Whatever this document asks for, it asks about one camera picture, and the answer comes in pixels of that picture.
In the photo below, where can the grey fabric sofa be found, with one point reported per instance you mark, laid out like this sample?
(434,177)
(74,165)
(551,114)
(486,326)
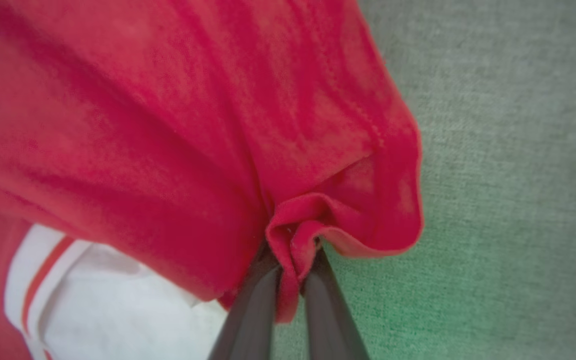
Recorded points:
(493,200)

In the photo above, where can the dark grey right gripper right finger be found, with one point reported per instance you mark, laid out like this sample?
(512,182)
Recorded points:
(328,320)

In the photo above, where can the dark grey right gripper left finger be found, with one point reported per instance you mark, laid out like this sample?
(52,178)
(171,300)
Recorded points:
(253,320)

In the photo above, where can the red and white jersey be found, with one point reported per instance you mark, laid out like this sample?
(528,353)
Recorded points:
(168,125)

